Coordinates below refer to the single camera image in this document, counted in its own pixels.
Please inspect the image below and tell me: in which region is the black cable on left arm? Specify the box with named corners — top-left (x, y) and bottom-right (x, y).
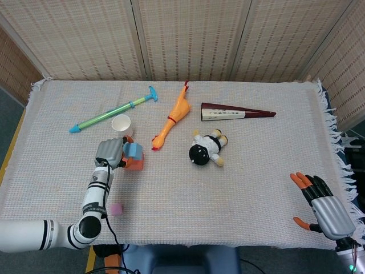
top-left (98, 159), bottom-right (140, 274)

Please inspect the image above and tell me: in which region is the blue robot torso base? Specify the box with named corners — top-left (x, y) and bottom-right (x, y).
top-left (119, 244), bottom-right (241, 274)

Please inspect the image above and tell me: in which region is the orange rubber chicken toy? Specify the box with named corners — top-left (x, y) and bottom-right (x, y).
top-left (151, 80), bottom-right (192, 152)

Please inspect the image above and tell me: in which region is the beige bamboo folding screen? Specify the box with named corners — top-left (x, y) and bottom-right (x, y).
top-left (0, 0), bottom-right (365, 132)

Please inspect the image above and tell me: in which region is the right robot hand silver orange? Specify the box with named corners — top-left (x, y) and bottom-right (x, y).
top-left (289, 172), bottom-right (356, 240)

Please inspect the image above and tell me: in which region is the white paper cup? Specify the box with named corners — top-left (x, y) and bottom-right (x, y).
top-left (111, 114), bottom-right (134, 138)

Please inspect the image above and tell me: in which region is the medium blue foam block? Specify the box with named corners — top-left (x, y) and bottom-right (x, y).
top-left (123, 142), bottom-right (143, 160)

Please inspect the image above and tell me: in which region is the left robot hand silver orange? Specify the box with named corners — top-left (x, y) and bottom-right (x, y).
top-left (94, 136), bottom-right (135, 171)

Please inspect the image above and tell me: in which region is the small pink foam block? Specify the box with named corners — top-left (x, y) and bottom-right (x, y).
top-left (109, 203), bottom-right (124, 217)

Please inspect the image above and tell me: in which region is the black orange object under table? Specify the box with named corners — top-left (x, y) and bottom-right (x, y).
top-left (93, 244), bottom-right (126, 274)

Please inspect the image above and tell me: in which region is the green blue water squirter toy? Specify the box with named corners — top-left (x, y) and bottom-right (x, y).
top-left (68, 86), bottom-right (159, 134)

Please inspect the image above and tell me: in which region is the plush doll black head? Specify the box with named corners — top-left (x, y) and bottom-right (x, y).
top-left (188, 128), bottom-right (229, 167)

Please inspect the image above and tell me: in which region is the folded dark red hand fan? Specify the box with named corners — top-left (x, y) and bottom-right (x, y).
top-left (200, 102), bottom-right (277, 122)

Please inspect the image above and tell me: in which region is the white woven tablecloth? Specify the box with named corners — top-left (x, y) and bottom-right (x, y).
top-left (0, 78), bottom-right (360, 251)

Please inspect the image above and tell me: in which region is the black equipment beside table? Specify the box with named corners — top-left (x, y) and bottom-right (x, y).
top-left (343, 135), bottom-right (365, 175)

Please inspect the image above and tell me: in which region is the large orange foam block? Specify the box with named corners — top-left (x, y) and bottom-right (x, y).
top-left (122, 148), bottom-right (145, 172)

